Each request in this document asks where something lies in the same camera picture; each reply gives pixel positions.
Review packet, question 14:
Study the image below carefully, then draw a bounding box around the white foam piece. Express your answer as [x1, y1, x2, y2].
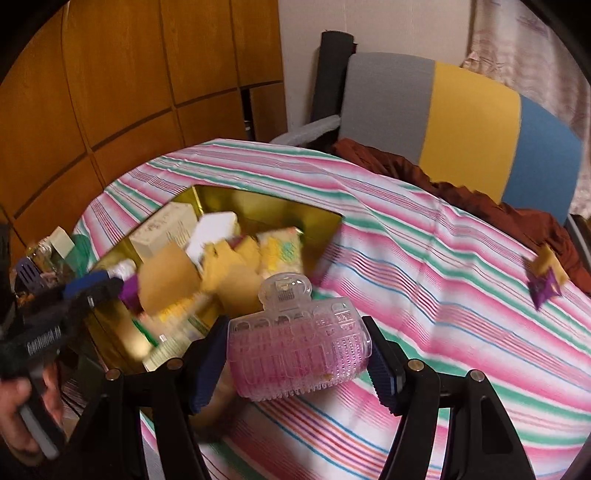
[270, 114, 342, 147]

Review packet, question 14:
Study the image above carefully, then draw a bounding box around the small cream box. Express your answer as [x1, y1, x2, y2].
[48, 226, 75, 259]

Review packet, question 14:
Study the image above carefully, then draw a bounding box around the person's left hand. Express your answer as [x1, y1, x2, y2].
[0, 360, 65, 457]

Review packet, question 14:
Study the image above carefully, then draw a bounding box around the purple plastic object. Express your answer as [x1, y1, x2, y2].
[16, 258, 47, 296]

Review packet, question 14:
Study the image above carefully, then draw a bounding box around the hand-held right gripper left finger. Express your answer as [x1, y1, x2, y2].
[69, 316, 229, 480]

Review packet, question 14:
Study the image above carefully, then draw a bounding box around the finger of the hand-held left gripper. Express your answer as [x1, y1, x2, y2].
[74, 278, 126, 312]
[65, 271, 112, 298]

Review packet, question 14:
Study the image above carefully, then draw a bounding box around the small green printed box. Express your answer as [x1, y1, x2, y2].
[143, 318, 218, 372]

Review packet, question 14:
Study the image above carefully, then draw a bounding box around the cream cardboard box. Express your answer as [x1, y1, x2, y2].
[128, 203, 199, 259]

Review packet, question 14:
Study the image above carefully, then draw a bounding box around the biscuit packet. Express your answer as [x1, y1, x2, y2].
[256, 226, 305, 282]

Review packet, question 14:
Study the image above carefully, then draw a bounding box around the yellow plush toy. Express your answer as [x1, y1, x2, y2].
[202, 235, 260, 273]

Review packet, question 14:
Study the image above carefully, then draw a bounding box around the white plastic ball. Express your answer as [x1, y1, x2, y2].
[107, 258, 138, 280]

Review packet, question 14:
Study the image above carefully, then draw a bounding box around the gold metal tin box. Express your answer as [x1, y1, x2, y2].
[85, 185, 345, 374]

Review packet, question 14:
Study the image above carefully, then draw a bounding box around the purple snack packet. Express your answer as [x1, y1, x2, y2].
[530, 268, 563, 311]
[121, 272, 141, 310]

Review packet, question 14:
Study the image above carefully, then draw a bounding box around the striped pink green tablecloth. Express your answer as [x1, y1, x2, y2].
[74, 137, 591, 480]

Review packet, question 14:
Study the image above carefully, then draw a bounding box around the wooden wardrobe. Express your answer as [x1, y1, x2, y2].
[0, 0, 284, 259]

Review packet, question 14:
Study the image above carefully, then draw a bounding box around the grey yellow blue chair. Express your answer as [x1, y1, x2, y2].
[339, 52, 585, 227]

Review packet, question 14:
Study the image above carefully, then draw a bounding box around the black rolled mat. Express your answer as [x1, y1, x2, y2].
[310, 30, 358, 125]

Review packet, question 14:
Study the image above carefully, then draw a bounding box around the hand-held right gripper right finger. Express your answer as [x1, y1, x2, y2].
[362, 315, 525, 480]

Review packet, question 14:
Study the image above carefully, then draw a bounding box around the pink patterned curtain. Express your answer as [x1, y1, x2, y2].
[462, 0, 591, 139]

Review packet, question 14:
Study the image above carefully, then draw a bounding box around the maroon cloth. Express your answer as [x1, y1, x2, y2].
[331, 138, 591, 296]

